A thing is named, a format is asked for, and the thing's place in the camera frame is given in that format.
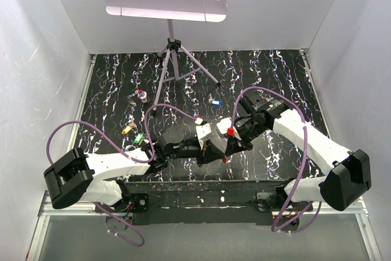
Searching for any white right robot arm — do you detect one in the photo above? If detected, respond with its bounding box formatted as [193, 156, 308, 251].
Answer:
[217, 92, 371, 211]

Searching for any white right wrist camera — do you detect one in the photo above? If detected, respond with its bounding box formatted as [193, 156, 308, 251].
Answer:
[216, 117, 235, 137]

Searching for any yellow key tag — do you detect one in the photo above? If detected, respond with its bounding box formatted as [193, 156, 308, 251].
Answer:
[122, 122, 136, 134]

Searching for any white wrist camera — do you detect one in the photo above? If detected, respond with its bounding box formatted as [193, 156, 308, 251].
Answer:
[216, 117, 235, 137]
[195, 116, 212, 149]

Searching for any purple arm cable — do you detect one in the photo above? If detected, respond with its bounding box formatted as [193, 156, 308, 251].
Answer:
[230, 87, 323, 233]
[48, 103, 202, 247]

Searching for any green key tag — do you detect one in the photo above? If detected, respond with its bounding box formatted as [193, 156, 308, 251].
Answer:
[134, 133, 144, 144]

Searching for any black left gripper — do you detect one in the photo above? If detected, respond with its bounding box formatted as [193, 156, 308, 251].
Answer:
[166, 139, 225, 167]

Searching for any blue key tag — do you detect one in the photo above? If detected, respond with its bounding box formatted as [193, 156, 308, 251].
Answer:
[208, 97, 222, 106]

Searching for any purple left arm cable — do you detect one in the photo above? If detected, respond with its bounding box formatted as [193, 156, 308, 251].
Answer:
[48, 103, 202, 247]

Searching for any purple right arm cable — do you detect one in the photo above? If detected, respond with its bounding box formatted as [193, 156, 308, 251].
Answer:
[230, 87, 323, 233]

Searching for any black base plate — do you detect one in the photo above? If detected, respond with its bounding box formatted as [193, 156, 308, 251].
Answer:
[115, 180, 315, 227]

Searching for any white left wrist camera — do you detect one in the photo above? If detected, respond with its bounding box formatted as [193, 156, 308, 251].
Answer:
[195, 116, 212, 149]

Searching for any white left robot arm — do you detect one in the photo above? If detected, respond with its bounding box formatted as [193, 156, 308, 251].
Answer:
[43, 123, 225, 212]

